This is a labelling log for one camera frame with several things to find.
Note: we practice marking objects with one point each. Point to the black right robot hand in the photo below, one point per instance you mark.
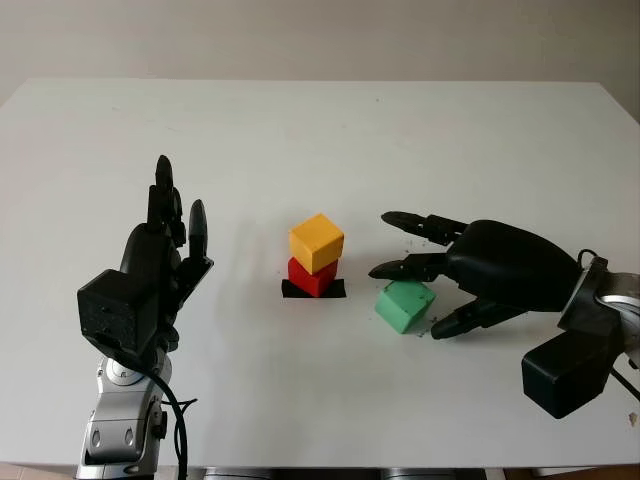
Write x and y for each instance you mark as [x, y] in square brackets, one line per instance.
[505, 270]

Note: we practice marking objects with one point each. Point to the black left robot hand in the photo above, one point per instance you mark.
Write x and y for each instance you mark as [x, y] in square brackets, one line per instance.
[147, 250]

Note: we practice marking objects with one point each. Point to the green cube block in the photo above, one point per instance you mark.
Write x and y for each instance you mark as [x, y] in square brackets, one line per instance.
[402, 307]

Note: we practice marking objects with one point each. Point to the red cube block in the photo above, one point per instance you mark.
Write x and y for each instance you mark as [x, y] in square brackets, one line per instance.
[312, 280]

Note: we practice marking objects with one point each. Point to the yellow cube block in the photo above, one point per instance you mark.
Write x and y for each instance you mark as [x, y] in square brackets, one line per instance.
[315, 240]

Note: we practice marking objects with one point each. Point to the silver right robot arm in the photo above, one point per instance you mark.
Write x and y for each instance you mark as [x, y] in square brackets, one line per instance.
[622, 300]

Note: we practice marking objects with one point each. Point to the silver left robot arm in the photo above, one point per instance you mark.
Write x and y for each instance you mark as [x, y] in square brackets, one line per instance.
[122, 425]

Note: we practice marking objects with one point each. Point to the black tape strip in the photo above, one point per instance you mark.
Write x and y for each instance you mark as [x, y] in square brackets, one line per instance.
[288, 291]

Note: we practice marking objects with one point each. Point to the dark robot torso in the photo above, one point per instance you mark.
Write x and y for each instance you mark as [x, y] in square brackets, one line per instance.
[345, 474]

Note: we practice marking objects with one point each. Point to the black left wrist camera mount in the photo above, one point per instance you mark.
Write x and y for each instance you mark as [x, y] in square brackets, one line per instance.
[117, 310]

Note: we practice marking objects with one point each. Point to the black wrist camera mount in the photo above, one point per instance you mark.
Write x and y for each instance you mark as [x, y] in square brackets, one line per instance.
[570, 370]
[117, 310]

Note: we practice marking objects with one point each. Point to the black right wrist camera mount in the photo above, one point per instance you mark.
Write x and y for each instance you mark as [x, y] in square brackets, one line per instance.
[570, 370]

